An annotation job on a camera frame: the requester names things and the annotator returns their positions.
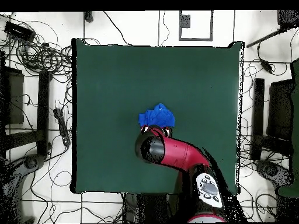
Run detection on blue shirt with white print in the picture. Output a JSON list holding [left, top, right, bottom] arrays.
[[138, 103, 176, 128]]

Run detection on black flat panel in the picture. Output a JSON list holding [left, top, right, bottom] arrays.
[[0, 66, 25, 125], [267, 79, 295, 141]]

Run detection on dark green table cloth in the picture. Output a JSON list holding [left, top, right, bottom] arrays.
[[71, 38, 245, 194]]

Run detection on black stand bar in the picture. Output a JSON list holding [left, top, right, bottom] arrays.
[[36, 71, 51, 156], [253, 78, 265, 160]]

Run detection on black power strip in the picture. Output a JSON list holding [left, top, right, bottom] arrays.
[[53, 107, 71, 147]]

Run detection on small dark grey square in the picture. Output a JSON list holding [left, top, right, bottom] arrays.
[[180, 14, 191, 29]]

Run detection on black stand base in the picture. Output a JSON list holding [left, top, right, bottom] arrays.
[[0, 153, 46, 223], [255, 159, 293, 187]]

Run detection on black rod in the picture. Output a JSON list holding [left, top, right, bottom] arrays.
[[246, 27, 284, 48]]

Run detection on black speckled block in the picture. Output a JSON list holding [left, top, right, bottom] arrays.
[[277, 9, 299, 30]]

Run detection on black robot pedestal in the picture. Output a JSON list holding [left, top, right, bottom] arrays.
[[122, 192, 187, 223]]

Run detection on thin black cable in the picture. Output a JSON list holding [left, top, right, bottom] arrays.
[[158, 10, 171, 47]]

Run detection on long black cable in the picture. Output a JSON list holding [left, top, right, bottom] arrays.
[[102, 10, 133, 47]]

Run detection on grey square frame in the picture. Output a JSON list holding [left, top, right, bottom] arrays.
[[179, 10, 214, 41]]

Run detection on black inline cable adapter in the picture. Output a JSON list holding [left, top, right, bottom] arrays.
[[259, 58, 274, 74]]

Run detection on coiled black cable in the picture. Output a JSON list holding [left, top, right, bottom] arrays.
[[16, 41, 73, 76]]

